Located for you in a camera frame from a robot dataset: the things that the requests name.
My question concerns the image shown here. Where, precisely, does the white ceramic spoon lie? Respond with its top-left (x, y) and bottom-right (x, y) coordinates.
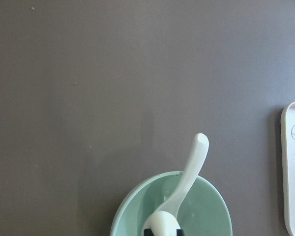
top-left (155, 133), bottom-right (209, 217)

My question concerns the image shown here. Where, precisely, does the cream rabbit serving tray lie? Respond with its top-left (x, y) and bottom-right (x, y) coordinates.
top-left (281, 102), bottom-right (295, 236)

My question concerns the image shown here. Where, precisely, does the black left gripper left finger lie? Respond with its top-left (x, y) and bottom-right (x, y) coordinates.
top-left (143, 228), bottom-right (153, 236)

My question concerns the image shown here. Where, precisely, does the light green bowl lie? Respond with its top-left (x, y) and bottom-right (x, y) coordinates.
top-left (110, 171), bottom-right (233, 236)

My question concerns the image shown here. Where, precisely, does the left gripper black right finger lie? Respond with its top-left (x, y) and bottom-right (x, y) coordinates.
top-left (176, 229), bottom-right (184, 236)

